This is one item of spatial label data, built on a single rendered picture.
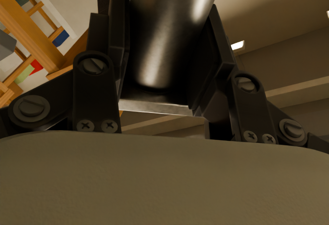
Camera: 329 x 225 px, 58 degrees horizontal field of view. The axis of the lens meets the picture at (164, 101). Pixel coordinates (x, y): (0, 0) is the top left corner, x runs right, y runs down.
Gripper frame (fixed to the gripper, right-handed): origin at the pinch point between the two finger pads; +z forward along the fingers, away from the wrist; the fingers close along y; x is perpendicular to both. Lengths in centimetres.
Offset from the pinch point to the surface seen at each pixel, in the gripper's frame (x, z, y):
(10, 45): -6.9, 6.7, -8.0
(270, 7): -258, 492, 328
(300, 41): -289, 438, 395
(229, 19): -314, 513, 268
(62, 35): -407, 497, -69
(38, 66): -411, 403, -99
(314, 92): -262, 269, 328
